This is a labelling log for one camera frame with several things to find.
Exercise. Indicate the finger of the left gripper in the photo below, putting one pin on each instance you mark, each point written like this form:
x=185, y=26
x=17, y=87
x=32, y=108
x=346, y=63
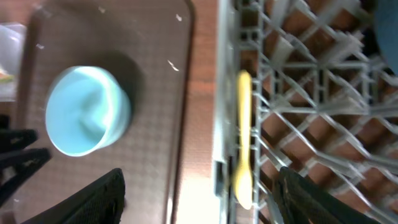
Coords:
x=12, y=140
x=25, y=163

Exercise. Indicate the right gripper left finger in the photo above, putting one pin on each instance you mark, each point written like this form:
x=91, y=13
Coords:
x=101, y=202

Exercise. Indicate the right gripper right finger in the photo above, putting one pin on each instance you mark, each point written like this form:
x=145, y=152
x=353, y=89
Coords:
x=302, y=201

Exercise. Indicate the cream plastic spoon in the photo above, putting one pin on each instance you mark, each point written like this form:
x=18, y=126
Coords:
x=242, y=177

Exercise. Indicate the light blue rice bowl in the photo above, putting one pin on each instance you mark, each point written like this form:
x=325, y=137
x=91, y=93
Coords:
x=86, y=110

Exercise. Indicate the dark blue plate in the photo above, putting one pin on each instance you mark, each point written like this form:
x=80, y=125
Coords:
x=385, y=28

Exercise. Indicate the grey dishwasher rack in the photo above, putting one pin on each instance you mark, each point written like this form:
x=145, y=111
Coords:
x=324, y=104

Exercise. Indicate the clear plastic bin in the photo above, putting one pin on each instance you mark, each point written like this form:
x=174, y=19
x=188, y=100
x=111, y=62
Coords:
x=12, y=44

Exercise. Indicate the dark brown serving tray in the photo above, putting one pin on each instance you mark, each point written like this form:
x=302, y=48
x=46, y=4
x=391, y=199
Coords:
x=145, y=45

